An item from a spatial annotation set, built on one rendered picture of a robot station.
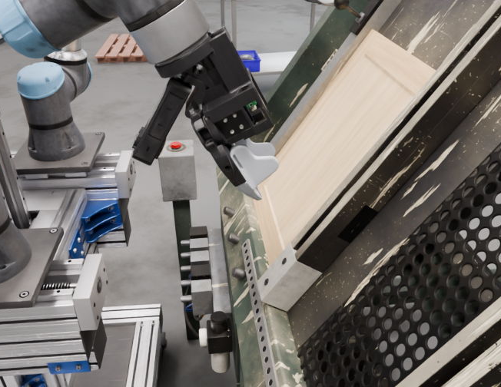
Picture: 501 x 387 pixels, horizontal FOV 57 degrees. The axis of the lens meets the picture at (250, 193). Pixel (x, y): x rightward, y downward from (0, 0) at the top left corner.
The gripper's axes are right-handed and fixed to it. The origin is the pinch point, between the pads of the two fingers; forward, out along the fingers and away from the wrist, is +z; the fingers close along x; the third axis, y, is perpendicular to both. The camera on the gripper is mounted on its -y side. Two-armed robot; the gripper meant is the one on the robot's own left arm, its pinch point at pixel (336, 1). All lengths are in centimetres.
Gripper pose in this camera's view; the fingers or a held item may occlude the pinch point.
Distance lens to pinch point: 132.9
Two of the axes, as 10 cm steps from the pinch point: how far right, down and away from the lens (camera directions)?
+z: 8.2, 4.2, 3.9
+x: -4.8, 8.7, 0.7
